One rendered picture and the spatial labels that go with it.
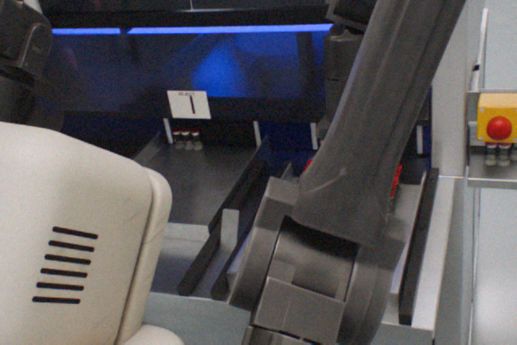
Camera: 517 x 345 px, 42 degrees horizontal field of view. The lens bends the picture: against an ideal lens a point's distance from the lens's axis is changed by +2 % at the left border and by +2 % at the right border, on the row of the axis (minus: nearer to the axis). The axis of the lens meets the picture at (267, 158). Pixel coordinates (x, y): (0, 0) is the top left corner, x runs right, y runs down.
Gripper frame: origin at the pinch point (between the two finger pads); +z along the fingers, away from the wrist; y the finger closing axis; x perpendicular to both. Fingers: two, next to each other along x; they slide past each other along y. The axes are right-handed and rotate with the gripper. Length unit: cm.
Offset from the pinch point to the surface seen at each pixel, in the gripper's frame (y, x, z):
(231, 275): 1.1, 19.4, 17.4
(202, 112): 36, 38, 2
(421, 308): 2.9, -8.8, 20.1
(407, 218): 24.1, -4.1, 16.5
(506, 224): 164, -21, 84
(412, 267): 8.7, -6.9, 17.1
